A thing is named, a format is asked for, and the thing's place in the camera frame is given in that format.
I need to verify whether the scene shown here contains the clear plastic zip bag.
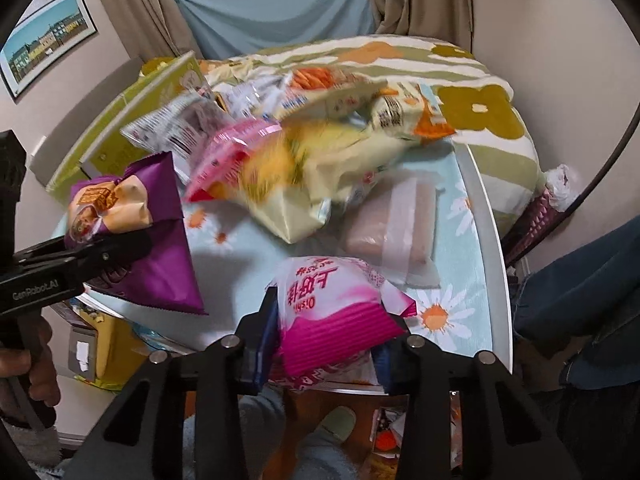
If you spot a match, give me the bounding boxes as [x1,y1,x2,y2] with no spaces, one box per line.
[342,170,441,288]

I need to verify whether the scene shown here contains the orange print snack bag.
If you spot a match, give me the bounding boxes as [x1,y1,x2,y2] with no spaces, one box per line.
[280,66,391,121]

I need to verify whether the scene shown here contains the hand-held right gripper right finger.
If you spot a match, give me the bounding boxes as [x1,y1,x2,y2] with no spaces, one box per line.
[372,316,581,480]

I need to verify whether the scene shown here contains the green cardboard box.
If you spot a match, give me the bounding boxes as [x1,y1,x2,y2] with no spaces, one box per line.
[46,51,203,196]

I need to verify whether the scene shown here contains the floral striped blanket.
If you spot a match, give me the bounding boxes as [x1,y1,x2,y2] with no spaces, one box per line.
[140,34,543,241]

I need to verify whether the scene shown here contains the dark quilted bag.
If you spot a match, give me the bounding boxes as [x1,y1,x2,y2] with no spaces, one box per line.
[502,190,566,266]

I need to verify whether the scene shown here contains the framed wall picture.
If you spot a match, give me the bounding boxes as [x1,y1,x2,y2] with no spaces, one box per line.
[0,0,97,103]

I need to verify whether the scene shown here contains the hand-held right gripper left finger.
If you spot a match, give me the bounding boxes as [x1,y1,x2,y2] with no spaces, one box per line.
[65,287,286,480]

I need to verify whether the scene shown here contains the light blue cloth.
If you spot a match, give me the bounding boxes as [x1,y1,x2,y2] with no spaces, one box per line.
[172,0,376,61]

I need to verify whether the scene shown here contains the white clear snack packet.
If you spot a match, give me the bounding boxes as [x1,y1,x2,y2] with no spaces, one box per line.
[120,95,236,161]

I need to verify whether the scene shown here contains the daisy print tablecloth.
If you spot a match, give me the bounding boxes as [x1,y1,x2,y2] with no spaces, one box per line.
[55,135,493,386]

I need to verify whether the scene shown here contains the large yellow snack bag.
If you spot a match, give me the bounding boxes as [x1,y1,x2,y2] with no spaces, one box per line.
[235,120,416,245]

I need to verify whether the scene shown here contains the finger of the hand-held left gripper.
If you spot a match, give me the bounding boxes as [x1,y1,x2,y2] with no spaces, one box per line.
[15,230,154,287]

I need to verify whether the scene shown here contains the small silver snack packet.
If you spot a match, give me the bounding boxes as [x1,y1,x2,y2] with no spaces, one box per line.
[212,74,291,121]

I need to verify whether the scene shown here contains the white table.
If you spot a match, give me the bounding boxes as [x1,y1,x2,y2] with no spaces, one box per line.
[75,145,516,396]

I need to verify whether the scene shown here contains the green slipper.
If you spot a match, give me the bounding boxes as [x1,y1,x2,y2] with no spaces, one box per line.
[317,405,357,443]

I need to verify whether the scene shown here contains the white crumpled plastic bag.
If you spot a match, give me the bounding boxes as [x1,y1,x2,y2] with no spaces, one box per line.
[542,164,583,211]

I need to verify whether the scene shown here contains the purple snack packet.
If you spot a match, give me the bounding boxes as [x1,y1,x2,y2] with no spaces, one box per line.
[64,151,208,316]

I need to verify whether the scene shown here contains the person's left hand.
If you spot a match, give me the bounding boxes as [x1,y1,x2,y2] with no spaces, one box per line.
[0,316,62,407]

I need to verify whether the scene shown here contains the small pink snack packet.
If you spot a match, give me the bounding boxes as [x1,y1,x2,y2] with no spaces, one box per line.
[184,119,286,203]

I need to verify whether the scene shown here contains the cream orange snack packet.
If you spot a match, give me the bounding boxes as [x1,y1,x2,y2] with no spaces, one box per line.
[370,82,458,148]

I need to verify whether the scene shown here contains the person's left forearm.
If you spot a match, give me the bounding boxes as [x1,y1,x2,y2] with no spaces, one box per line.
[0,375,66,471]

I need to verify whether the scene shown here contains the orange printed paper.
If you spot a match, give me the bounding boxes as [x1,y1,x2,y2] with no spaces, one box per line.
[372,405,408,456]

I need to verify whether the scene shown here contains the blue denim garment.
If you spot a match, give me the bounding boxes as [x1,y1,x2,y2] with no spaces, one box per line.
[510,217,640,480]

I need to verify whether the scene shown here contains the pink white snack packet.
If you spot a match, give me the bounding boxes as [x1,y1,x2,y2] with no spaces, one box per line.
[264,256,418,391]

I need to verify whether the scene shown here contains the person's grey fleece leg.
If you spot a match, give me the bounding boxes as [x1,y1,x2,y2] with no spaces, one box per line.
[182,385,361,480]

